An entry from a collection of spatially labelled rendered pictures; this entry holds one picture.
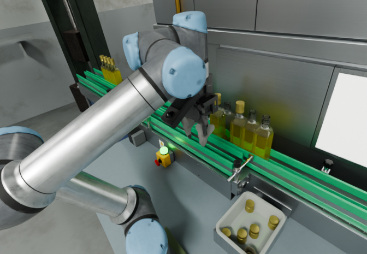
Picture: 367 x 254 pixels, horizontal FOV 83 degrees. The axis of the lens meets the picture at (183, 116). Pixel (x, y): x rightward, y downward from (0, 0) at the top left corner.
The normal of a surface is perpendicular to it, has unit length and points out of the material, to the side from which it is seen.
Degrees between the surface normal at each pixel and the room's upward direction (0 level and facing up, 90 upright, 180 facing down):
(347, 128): 90
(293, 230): 0
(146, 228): 11
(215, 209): 0
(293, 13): 90
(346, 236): 90
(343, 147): 90
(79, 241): 0
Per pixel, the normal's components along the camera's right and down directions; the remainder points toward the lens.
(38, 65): 0.61, 0.38
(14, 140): 0.47, -0.84
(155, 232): -0.03, -0.73
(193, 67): 0.43, 0.51
